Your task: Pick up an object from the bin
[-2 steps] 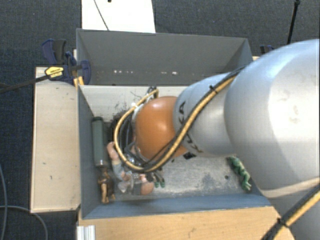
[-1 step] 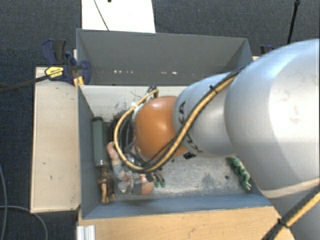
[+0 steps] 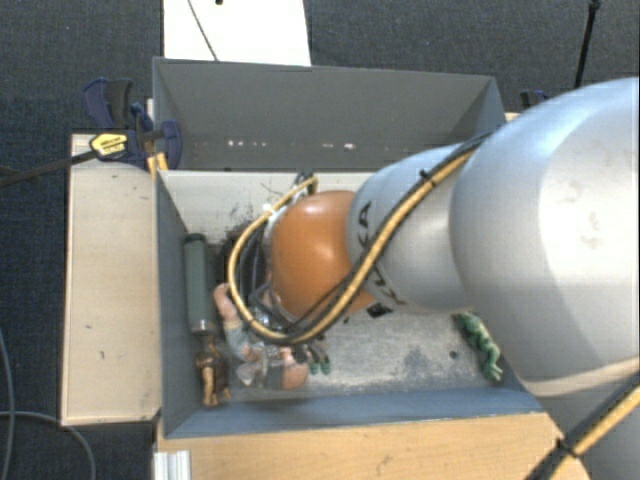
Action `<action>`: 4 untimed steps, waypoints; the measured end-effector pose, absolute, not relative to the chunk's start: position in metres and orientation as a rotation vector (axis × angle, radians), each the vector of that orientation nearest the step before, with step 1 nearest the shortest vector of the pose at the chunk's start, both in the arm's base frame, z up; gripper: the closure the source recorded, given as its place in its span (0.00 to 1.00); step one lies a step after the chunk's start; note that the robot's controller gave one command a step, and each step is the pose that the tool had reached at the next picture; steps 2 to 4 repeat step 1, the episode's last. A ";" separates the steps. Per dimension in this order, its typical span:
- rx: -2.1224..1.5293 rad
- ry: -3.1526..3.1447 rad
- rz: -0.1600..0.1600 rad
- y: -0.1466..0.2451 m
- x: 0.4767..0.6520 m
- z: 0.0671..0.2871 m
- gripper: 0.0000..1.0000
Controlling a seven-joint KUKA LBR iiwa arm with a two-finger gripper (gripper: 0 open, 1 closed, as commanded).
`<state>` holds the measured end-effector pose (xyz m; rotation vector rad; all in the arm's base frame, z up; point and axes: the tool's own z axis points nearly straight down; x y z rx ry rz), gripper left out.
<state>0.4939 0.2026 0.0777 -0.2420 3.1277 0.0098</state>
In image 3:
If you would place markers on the pink and grey toy figure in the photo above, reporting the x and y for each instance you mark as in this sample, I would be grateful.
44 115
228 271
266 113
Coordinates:
227 305

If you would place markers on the brown toy animal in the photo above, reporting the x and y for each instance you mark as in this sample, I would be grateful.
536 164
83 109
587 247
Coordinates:
210 380

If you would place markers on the dark green long block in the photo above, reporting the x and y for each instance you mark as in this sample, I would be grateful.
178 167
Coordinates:
199 283

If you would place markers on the pale wood board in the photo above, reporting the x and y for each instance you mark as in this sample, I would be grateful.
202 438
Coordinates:
110 288

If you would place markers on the green toy lizard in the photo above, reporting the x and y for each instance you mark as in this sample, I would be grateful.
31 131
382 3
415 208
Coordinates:
481 337

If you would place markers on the grey metal bin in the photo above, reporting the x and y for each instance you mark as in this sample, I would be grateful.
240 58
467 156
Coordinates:
320 113

